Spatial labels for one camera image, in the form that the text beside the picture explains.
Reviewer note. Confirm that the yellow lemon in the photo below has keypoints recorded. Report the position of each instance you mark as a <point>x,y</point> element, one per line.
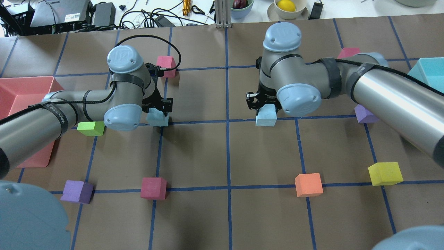
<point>286,5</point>

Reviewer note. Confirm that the beige bowl with lemon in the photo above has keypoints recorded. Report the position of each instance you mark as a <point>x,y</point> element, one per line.
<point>276,14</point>

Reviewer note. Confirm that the red block far inner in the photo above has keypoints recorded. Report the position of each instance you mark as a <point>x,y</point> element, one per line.
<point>153,188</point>

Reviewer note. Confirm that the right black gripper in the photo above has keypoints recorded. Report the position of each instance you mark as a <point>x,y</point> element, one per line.
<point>262,99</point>

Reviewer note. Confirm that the cyan plastic tray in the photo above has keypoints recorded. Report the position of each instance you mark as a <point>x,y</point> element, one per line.
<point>430,71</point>

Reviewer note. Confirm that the orange block robot side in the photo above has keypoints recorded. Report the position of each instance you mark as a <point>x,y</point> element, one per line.
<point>308,185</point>

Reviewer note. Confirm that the pink plastic tray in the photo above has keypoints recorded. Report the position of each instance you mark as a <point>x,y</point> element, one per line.
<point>17,94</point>

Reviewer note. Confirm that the blue bowl with fruit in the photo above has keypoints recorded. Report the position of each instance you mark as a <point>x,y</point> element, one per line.
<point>240,8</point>

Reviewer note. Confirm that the green block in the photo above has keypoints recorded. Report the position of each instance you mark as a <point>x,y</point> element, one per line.
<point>91,128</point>

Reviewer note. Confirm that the black power adapter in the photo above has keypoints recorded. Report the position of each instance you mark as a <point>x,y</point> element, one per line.
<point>316,10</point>

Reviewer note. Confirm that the purple block near tray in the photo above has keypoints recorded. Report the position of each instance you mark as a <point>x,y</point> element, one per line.
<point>363,115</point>

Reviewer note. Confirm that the scissors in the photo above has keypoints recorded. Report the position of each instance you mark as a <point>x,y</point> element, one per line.
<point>195,9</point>

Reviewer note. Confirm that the aluminium frame post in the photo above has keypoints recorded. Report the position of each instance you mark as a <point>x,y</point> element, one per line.
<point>223,14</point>

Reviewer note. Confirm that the purple block far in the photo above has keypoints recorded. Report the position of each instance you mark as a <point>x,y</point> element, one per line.
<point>77,192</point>

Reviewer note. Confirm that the red block near tray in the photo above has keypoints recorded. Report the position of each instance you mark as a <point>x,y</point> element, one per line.
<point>348,52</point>

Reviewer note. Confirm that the yellow block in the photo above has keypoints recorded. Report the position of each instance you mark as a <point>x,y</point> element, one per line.
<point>385,173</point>

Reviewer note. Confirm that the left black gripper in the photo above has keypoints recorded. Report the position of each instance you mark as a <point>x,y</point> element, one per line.
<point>156,100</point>

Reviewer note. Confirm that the red block far outer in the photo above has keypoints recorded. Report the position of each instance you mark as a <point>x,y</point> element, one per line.
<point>167,62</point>

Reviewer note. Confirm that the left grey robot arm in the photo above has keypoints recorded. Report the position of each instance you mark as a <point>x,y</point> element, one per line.
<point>31,217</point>

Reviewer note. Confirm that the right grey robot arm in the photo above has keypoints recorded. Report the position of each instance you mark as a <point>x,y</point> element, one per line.
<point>406,104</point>

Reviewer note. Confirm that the light blue block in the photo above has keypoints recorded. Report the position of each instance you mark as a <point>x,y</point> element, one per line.
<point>157,118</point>
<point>266,116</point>

